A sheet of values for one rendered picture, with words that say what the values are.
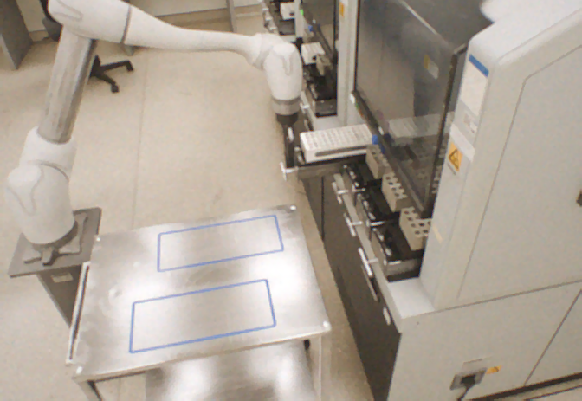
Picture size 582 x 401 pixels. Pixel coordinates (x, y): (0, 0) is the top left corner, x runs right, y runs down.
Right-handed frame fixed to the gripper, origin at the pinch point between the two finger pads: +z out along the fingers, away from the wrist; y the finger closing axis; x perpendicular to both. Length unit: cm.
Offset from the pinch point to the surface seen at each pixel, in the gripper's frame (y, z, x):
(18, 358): -5, 80, 122
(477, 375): -65, 50, -49
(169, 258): -38, -2, 41
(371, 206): -31.0, -1.8, -19.3
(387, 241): -45.3, -1.8, -19.1
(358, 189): -21.1, -0.5, -18.4
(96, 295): -47, -2, 60
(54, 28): 229, 27, 130
